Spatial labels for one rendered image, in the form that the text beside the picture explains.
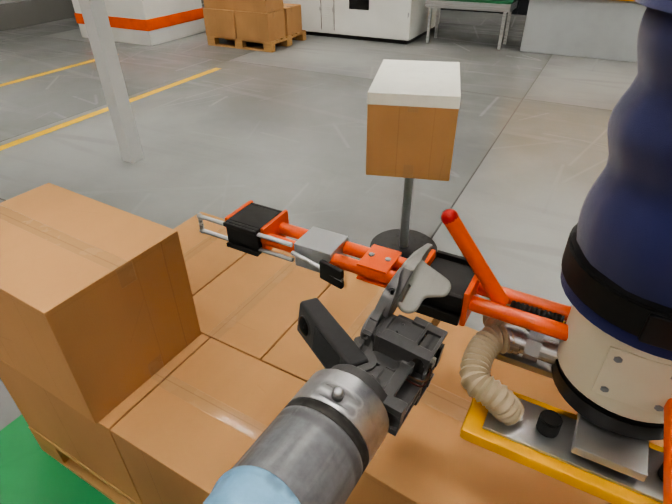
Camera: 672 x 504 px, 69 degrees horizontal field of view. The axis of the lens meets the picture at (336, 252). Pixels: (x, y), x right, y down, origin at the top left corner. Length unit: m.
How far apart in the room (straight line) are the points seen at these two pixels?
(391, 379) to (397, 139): 1.89
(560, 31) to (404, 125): 5.88
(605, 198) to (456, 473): 0.48
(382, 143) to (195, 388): 1.39
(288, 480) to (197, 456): 0.99
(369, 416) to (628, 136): 0.35
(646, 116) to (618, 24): 7.45
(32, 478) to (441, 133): 2.11
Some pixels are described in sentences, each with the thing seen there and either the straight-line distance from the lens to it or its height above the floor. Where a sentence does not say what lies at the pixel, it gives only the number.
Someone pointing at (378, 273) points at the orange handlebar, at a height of 1.22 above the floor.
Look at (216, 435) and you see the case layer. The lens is 1.40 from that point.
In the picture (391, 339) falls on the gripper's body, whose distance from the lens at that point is 0.51.
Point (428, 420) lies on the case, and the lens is 0.90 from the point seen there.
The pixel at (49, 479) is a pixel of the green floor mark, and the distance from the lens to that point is 2.20.
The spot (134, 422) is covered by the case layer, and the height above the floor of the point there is 0.54.
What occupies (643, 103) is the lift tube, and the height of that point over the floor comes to 1.52.
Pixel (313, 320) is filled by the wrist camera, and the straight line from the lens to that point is 0.55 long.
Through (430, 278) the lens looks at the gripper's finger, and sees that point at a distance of 0.56.
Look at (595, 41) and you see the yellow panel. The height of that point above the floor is 0.21.
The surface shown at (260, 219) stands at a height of 1.24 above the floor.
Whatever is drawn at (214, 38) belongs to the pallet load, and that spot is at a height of 0.11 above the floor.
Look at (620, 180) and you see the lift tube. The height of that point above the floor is 1.45.
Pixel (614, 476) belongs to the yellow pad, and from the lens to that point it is 0.72.
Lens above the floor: 1.67
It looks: 35 degrees down
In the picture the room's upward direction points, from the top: 1 degrees counter-clockwise
